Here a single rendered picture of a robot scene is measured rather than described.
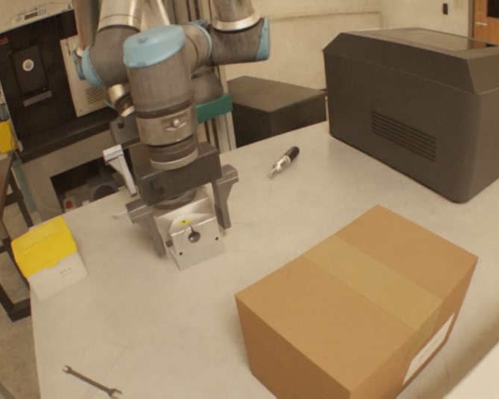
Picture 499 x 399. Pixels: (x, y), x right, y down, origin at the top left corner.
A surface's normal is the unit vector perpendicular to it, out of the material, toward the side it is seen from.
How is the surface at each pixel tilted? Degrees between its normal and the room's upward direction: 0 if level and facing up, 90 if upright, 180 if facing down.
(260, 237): 0
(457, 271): 0
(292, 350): 90
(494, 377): 0
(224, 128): 90
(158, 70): 90
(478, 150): 90
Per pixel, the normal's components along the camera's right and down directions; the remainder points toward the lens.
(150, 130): -0.35, 0.53
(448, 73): -0.80, -0.17
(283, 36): 0.48, 0.41
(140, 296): -0.11, -0.84
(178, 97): 0.66, 0.33
